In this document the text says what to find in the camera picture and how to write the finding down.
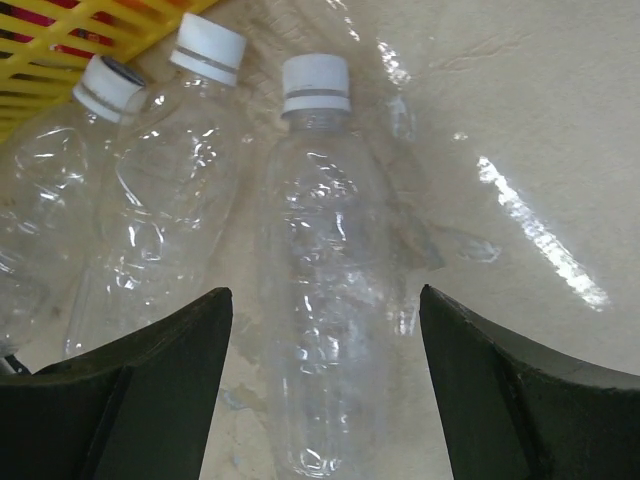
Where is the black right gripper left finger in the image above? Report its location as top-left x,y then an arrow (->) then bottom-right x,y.
1,288 -> 233,479

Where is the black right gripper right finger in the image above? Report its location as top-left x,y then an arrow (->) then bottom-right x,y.
420,286 -> 639,479

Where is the clear plastic bottle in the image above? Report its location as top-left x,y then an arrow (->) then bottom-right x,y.
254,53 -> 406,479

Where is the clear bottle lying flat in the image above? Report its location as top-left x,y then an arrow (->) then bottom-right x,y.
64,13 -> 246,357

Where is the white bottle cap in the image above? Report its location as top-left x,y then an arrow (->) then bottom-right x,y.
281,53 -> 351,118

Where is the yellow plastic shopping basket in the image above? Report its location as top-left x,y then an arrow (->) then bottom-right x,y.
1,0 -> 215,140

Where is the red snack bag behind basket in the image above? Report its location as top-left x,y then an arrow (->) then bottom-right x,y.
1,1 -> 149,58

